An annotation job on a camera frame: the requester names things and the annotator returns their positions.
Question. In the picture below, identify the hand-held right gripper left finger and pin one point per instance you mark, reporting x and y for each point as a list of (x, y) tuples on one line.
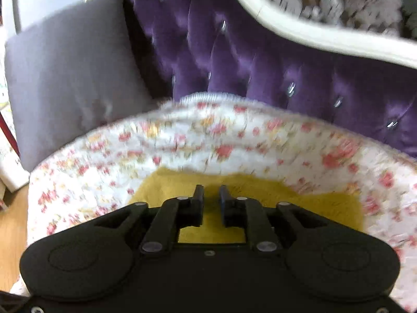
[(198, 203)]

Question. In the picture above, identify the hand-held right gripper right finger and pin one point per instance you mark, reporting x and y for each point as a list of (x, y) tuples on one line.
[(224, 206)]

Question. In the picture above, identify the yellow knit garment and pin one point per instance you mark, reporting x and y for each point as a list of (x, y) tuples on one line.
[(277, 199)]

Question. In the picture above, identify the floral quilted blanket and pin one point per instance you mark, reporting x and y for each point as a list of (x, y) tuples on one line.
[(182, 137)]

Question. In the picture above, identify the purple tufted sofa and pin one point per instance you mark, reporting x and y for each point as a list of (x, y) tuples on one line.
[(260, 58)]

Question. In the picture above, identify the grey cushion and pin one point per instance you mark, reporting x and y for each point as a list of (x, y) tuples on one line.
[(71, 81)]

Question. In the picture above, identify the white box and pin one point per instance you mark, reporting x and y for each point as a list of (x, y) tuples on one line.
[(13, 176)]

